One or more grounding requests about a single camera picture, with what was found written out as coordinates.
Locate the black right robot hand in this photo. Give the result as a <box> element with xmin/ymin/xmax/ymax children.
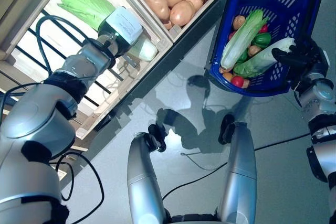
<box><xmin>271</xmin><ymin>36</ymin><xmax>330</xmax><ymax>78</ymax></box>

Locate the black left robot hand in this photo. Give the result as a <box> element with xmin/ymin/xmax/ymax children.
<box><xmin>98</xmin><ymin>20</ymin><xmax>140</xmax><ymax>57</ymax></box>

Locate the green white napa cabbage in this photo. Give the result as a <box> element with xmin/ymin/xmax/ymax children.
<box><xmin>219</xmin><ymin>8</ymin><xmax>270</xmax><ymax>69</ymax></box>
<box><xmin>57</xmin><ymin>0</ymin><xmax>158</xmax><ymax>62</ymax></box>
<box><xmin>233</xmin><ymin>37</ymin><xmax>296</xmax><ymax>79</ymax></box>

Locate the blue plastic shopping basket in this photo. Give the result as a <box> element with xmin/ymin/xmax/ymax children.
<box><xmin>209</xmin><ymin>0</ymin><xmax>323</xmax><ymax>98</ymax></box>

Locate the wooden cabbage crate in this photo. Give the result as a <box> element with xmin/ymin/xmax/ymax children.
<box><xmin>0</xmin><ymin>0</ymin><xmax>174</xmax><ymax>141</ymax></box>

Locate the green bell pepper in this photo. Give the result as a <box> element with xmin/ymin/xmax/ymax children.
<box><xmin>251</xmin><ymin>33</ymin><xmax>272</xmax><ymax>47</ymax></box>
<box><xmin>236</xmin><ymin>48</ymin><xmax>249</xmax><ymax>64</ymax></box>

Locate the wooden potato crate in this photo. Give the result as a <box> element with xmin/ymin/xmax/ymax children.
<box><xmin>115</xmin><ymin>0</ymin><xmax>241</xmax><ymax>42</ymax></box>

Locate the wooden display shelf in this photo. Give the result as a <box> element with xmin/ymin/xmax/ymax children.
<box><xmin>0</xmin><ymin>0</ymin><xmax>233</xmax><ymax>141</ymax></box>

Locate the black robot left foot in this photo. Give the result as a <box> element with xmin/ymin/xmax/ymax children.
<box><xmin>148</xmin><ymin>123</ymin><xmax>167</xmax><ymax>153</ymax></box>

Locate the black robot foot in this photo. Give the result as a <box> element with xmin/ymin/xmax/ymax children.
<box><xmin>218</xmin><ymin>114</ymin><xmax>236</xmax><ymax>145</ymax></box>
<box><xmin>148</xmin><ymin>123</ymin><xmax>167</xmax><ymax>153</ymax></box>

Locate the black robot right foot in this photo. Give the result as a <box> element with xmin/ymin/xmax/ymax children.
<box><xmin>218</xmin><ymin>114</ymin><xmax>236</xmax><ymax>145</ymax></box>

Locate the silver robot right leg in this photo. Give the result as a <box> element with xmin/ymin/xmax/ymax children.
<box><xmin>219</xmin><ymin>121</ymin><xmax>257</xmax><ymax>224</ymax></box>

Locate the silver robot leg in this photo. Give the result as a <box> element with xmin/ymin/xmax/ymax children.
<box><xmin>219</xmin><ymin>121</ymin><xmax>257</xmax><ymax>224</ymax></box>
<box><xmin>127</xmin><ymin>132</ymin><xmax>166</xmax><ymax>224</ymax></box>

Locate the silver robot left leg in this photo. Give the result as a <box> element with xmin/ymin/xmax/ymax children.
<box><xmin>127</xmin><ymin>132</ymin><xmax>166</xmax><ymax>224</ymax></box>

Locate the black robot waist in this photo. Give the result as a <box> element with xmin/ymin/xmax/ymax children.
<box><xmin>164</xmin><ymin>208</ymin><xmax>221</xmax><ymax>224</ymax></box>

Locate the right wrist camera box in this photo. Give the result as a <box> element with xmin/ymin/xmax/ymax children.
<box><xmin>319</xmin><ymin>49</ymin><xmax>331</xmax><ymax>74</ymax></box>

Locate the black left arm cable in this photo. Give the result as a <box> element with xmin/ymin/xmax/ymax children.
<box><xmin>35</xmin><ymin>15</ymin><xmax>106</xmax><ymax>224</ymax></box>

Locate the black floor cable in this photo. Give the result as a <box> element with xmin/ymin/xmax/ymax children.
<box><xmin>162</xmin><ymin>132</ymin><xmax>313</xmax><ymax>201</ymax></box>

